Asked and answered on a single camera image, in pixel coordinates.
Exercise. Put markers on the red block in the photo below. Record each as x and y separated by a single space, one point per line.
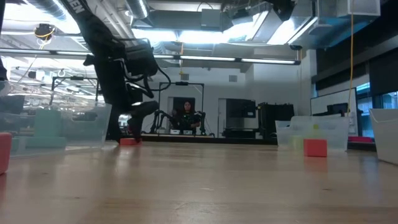
126 142
4 152
315 148

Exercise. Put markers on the small black desk monitor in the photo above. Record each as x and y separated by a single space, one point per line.
337 109

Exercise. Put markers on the red object beyond table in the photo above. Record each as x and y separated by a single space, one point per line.
360 139

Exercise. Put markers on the long ceiling light strip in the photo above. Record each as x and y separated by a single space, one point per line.
205 58

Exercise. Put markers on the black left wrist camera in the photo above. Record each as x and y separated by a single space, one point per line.
141 60

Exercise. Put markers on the teal block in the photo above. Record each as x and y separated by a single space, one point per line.
15 145
47 123
46 142

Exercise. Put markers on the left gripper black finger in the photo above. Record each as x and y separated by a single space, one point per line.
140 113
113 124

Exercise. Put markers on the black background robot frame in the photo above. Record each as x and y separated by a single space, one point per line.
182 83

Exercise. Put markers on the black cabinet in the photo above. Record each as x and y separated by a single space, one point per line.
275 121

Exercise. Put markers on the clear plastic bin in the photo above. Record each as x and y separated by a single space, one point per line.
332 130
90 130

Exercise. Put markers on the black wall monitor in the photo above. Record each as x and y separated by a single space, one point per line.
241 109

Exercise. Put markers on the grey translucent plastic bin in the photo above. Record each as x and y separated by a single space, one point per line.
387 137

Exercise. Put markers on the green rectangular block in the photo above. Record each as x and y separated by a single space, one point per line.
316 127
296 143

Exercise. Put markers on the black background robot arm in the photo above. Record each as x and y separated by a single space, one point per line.
203 121
154 123

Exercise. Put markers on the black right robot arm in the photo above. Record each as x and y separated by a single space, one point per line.
284 7

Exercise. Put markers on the black aluminium table frame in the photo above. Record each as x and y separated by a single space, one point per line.
217 140

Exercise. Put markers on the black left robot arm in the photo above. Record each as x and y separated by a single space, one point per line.
90 28

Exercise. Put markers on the black distant rig frame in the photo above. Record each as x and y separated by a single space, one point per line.
76 78

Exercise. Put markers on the person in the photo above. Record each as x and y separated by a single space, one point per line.
188 119

